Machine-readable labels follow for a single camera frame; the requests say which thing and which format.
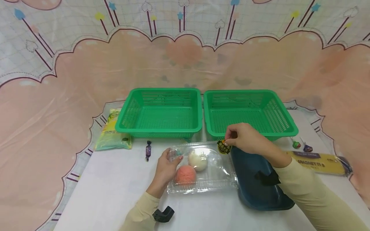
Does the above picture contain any person's right hand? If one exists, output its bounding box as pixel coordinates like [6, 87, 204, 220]
[224, 123, 275, 162]

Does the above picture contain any person's left hand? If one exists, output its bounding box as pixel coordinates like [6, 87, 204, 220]
[155, 148, 184, 189]

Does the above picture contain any black yellow round sticker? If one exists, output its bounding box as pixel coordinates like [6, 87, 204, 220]
[217, 140, 233, 155]

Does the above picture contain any clear plastic clamshell box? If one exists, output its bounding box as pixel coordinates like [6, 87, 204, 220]
[167, 141, 238, 195]

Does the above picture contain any person's right forearm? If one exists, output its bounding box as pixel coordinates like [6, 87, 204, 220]
[267, 150, 370, 231]

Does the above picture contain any person's left forearm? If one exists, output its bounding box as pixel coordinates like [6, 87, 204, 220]
[118, 184, 166, 231]

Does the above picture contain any pink round pastry ball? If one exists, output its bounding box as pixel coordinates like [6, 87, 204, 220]
[175, 165, 197, 185]

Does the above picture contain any purple wrapped candy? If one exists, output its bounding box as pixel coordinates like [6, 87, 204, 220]
[145, 140, 153, 162]

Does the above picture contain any white round pastry ball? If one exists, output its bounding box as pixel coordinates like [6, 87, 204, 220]
[188, 150, 208, 172]

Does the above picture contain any green plastic basket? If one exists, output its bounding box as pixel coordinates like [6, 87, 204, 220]
[115, 88, 203, 139]
[203, 90, 299, 141]

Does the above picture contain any black wrist band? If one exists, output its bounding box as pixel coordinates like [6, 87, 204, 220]
[254, 170, 281, 186]
[152, 206, 175, 223]

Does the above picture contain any dark blue tray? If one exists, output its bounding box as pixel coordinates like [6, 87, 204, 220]
[230, 146, 295, 211]

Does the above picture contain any yellow green snack packet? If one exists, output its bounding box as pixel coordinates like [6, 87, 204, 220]
[94, 108, 133, 151]

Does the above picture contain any purple lollipop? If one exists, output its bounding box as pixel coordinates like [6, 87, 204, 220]
[299, 137, 313, 153]

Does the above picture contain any yellow spaghetti packet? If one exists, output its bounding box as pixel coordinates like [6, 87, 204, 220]
[285, 151, 353, 176]

